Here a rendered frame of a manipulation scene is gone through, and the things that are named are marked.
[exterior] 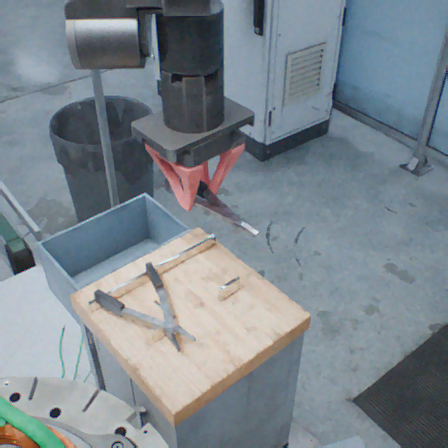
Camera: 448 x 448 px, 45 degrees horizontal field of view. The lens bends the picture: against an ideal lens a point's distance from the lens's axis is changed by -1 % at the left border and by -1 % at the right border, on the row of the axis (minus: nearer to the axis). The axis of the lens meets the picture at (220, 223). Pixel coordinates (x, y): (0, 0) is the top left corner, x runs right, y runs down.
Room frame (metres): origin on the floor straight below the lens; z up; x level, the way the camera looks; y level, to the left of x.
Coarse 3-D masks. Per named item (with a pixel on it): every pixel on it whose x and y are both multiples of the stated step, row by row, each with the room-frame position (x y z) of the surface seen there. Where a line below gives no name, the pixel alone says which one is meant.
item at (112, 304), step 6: (96, 294) 0.41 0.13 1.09; (102, 294) 0.40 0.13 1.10; (108, 294) 0.40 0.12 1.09; (96, 300) 0.41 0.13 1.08; (102, 300) 0.40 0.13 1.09; (108, 300) 0.40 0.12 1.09; (114, 300) 0.40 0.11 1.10; (108, 306) 0.40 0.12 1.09; (114, 306) 0.39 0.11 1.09; (120, 306) 0.39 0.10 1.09; (114, 312) 0.39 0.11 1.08; (120, 312) 0.39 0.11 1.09
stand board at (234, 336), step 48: (192, 240) 0.53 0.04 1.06; (96, 288) 0.44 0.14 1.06; (144, 288) 0.44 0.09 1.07; (192, 288) 0.44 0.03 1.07; (240, 288) 0.44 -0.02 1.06; (144, 336) 0.37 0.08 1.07; (240, 336) 0.37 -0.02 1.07; (288, 336) 0.38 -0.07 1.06; (144, 384) 0.32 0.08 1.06; (192, 384) 0.31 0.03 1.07
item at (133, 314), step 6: (126, 312) 0.38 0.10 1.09; (132, 312) 0.38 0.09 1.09; (138, 312) 0.38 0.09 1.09; (132, 318) 0.38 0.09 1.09; (138, 318) 0.38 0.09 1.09; (144, 318) 0.38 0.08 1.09; (150, 318) 0.38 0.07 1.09; (156, 318) 0.38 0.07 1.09; (150, 324) 0.37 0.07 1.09; (156, 324) 0.37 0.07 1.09; (162, 324) 0.37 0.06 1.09; (162, 330) 0.36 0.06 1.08
